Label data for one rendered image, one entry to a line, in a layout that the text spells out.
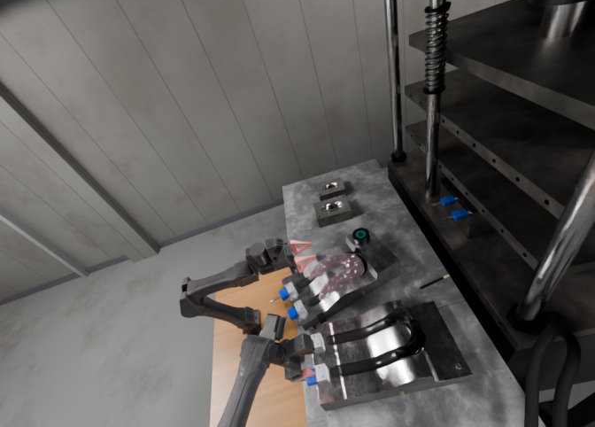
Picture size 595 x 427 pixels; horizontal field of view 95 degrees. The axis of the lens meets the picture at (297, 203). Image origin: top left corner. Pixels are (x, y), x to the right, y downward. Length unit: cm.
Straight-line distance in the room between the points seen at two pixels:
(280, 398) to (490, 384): 72
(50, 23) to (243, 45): 128
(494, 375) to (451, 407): 18
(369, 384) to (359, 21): 244
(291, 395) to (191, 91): 223
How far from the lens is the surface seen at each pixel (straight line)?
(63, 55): 279
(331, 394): 111
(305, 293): 132
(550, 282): 109
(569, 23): 135
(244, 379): 81
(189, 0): 249
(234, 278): 101
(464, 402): 120
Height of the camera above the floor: 196
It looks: 39 degrees down
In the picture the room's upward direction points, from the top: 21 degrees counter-clockwise
